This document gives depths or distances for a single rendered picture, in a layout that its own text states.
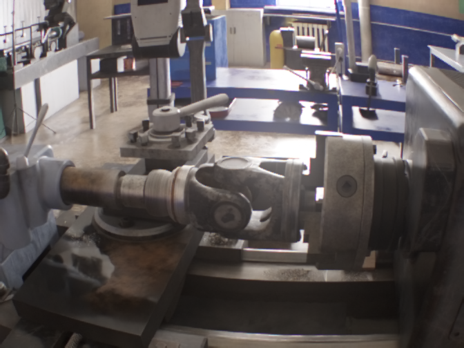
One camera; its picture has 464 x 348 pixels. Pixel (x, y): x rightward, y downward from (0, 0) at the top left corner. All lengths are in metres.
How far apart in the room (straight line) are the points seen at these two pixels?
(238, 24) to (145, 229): 6.60
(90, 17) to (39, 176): 7.87
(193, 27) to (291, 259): 0.87
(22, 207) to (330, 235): 0.63
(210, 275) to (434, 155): 0.69
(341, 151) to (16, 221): 0.67
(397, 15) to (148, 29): 6.35
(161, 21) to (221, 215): 1.28
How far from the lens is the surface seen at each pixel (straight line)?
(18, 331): 0.98
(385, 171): 0.83
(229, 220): 0.85
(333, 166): 0.78
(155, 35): 2.01
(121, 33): 5.41
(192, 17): 1.64
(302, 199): 0.86
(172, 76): 2.92
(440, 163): 0.63
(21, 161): 0.98
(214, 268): 1.16
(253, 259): 1.18
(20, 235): 1.02
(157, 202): 0.90
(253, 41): 7.57
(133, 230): 1.11
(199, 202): 0.85
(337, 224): 0.77
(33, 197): 1.00
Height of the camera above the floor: 1.49
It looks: 24 degrees down
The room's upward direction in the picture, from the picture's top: 2 degrees counter-clockwise
